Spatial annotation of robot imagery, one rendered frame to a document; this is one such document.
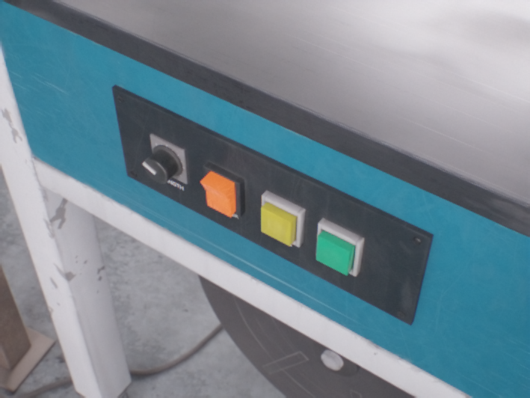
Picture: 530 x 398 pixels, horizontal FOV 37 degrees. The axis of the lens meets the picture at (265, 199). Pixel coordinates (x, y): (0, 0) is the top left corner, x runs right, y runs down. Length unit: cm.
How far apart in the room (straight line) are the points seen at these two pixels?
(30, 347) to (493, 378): 86
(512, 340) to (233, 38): 26
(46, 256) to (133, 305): 45
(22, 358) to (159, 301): 22
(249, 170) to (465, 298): 16
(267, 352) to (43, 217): 39
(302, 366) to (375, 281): 51
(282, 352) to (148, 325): 31
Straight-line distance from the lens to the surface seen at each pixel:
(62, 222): 81
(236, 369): 121
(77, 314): 92
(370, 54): 51
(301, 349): 99
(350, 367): 90
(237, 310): 102
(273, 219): 52
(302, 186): 50
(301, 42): 51
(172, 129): 55
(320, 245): 51
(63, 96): 64
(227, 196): 53
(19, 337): 123
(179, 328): 126
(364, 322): 57
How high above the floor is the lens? 103
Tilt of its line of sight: 46 degrees down
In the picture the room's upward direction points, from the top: straight up
